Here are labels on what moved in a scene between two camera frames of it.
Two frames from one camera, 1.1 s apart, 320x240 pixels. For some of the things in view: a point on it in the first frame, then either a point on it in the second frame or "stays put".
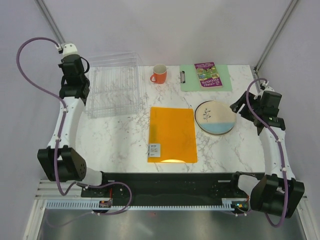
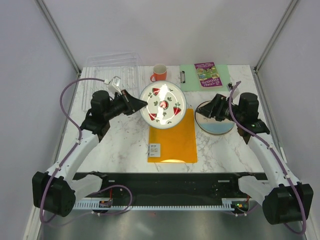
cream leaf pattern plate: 215,117 stays put
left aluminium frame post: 50,21 stays put
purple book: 208,75 stays put
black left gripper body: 86,80 to 117,106
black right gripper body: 245,111 to 227,113
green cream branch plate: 216,131 stays put
